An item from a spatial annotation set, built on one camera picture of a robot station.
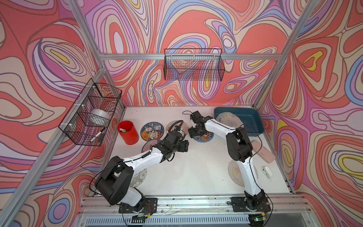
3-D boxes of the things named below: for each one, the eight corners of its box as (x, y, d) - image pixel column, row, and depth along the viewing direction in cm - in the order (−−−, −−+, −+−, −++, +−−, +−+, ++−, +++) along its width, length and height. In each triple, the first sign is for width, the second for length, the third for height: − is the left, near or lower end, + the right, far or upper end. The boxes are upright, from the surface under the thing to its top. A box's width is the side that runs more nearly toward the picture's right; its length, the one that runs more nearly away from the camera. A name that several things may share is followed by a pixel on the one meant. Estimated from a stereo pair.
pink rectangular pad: (268, 164, 89) (270, 162, 87) (248, 144, 99) (249, 142, 97) (274, 159, 92) (277, 157, 89) (254, 140, 101) (256, 138, 99)
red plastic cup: (122, 145, 99) (114, 134, 88) (126, 132, 106) (119, 120, 95) (137, 145, 99) (131, 134, 88) (140, 132, 106) (135, 120, 95)
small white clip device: (268, 178, 84) (271, 176, 81) (260, 169, 87) (263, 167, 84) (271, 177, 84) (274, 175, 81) (264, 168, 88) (267, 165, 85)
